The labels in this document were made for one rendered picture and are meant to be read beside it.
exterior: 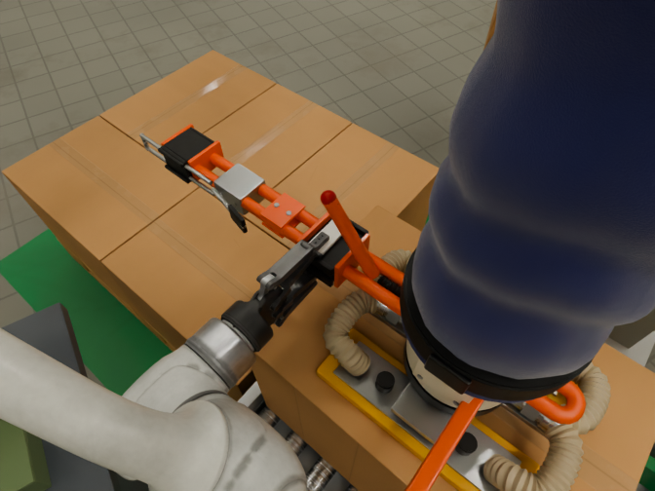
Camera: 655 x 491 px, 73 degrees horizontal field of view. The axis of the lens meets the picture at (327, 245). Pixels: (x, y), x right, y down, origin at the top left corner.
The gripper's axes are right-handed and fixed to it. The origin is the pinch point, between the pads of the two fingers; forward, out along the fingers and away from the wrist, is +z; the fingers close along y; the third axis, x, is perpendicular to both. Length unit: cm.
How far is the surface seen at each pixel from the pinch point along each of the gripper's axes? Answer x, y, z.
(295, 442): 6, 52, -21
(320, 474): 15, 52, -22
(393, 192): -21, 54, 60
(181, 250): -58, 53, -2
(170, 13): -272, 109, 146
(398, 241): 4.4, 12.9, 16.5
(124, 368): -73, 106, -37
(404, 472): 28.6, 12.5, -17.4
